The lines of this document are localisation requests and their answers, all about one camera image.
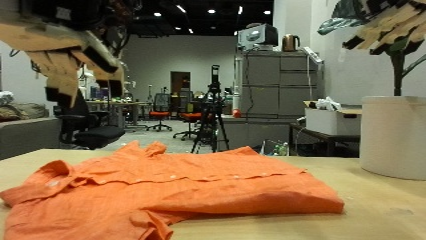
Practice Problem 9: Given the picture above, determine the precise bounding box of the silver crumpled foil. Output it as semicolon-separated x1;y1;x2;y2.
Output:
0;90;14;107

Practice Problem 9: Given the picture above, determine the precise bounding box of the black office chair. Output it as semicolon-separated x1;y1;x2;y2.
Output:
52;88;126;150

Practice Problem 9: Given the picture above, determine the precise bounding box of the dark side table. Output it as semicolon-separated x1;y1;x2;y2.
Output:
289;122;362;158

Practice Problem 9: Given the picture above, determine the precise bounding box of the grey metal filing cabinet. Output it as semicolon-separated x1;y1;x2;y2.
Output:
233;49;325;120

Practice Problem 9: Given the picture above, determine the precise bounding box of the copper kettle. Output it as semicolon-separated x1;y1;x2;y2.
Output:
281;33;301;53

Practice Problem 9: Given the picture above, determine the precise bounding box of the grey low counter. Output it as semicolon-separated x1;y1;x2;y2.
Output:
217;114;307;152

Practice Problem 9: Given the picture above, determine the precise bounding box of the brown door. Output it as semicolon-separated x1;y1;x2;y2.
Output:
170;70;191;96

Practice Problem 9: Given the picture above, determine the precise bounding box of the orange button shirt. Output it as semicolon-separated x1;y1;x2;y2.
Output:
0;139;346;240

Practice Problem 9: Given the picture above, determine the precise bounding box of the black camera tripod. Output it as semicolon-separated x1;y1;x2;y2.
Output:
190;64;231;154

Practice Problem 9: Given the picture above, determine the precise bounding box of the brown cushion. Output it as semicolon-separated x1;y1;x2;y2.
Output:
0;102;49;123

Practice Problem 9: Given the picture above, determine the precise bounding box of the green leafy plant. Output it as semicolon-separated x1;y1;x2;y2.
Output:
317;0;426;98

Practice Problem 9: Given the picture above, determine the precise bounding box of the white plastic bag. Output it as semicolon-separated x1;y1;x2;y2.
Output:
314;96;343;112

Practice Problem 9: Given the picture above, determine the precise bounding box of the bag of bottles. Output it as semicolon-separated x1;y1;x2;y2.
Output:
265;139;290;157

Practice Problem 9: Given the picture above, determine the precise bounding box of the orange office chair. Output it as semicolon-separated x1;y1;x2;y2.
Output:
145;93;173;132
172;89;203;141

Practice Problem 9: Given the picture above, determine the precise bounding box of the grey box monitor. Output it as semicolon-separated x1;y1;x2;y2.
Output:
237;23;279;52

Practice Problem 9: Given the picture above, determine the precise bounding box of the white round plant pot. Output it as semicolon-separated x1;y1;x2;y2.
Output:
358;95;426;181

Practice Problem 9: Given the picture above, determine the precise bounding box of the long office desk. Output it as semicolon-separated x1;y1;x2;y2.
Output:
85;99;152;129

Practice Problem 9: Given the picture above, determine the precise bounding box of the white storage box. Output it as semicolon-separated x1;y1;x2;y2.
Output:
303;107;363;136

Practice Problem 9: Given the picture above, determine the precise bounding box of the white power strip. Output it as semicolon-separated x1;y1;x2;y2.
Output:
302;46;325;64

